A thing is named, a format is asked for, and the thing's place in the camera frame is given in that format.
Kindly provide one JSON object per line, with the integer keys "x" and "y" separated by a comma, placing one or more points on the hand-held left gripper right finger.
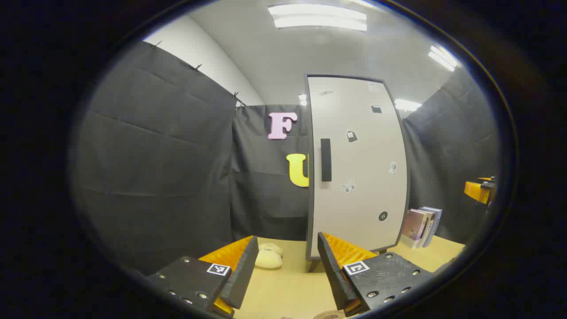
{"x": 334, "y": 274}

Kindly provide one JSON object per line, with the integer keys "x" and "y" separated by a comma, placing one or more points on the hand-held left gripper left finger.
{"x": 241, "y": 274}

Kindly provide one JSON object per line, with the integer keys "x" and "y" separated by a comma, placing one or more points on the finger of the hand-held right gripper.
{"x": 476, "y": 191}

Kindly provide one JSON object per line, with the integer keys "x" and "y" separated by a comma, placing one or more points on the grey cabinet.
{"x": 314, "y": 265}

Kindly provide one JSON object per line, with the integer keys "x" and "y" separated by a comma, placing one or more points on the round brown coaster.
{"x": 330, "y": 315}

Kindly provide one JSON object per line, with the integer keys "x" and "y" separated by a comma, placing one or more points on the white cabinet door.
{"x": 363, "y": 199}

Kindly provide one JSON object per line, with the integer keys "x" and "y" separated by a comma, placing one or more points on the cream plush toy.
{"x": 268, "y": 259}

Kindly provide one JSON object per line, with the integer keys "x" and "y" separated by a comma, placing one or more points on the blue grey cover book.
{"x": 436, "y": 221}

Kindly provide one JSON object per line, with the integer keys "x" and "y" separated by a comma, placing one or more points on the white cover book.
{"x": 428, "y": 226}

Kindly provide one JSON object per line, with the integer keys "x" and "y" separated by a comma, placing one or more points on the pink cover book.
{"x": 412, "y": 228}

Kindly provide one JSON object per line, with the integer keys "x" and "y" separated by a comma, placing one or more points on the black backdrop cloth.
{"x": 155, "y": 177}

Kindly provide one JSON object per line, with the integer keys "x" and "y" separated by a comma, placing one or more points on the large ceiling light panel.
{"x": 316, "y": 17}

